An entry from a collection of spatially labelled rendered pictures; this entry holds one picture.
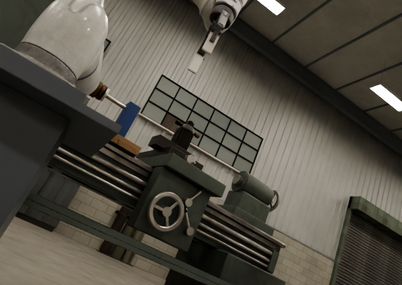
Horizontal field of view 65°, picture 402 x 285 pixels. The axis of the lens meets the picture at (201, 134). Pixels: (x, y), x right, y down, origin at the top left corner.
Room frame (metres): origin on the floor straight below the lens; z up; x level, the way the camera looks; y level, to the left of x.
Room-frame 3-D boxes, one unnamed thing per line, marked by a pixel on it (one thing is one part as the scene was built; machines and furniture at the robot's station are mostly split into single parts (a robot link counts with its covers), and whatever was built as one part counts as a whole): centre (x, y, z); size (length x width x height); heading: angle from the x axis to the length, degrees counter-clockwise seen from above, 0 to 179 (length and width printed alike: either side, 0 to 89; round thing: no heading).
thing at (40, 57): (0.76, 0.41, 0.83); 0.22 x 0.18 x 0.06; 109
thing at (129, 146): (1.42, 0.42, 0.89); 0.36 x 0.30 x 0.04; 25
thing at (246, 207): (1.80, -0.42, 1.01); 0.30 x 0.20 x 0.29; 115
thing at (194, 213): (1.36, -0.02, 0.73); 0.27 x 0.12 x 0.27; 115
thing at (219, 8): (0.84, 0.10, 1.27); 0.08 x 0.07 x 0.09; 12
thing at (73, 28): (0.77, 0.43, 0.97); 0.18 x 0.16 x 0.22; 9
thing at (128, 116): (1.45, 0.36, 1.00); 0.08 x 0.06 x 0.23; 25
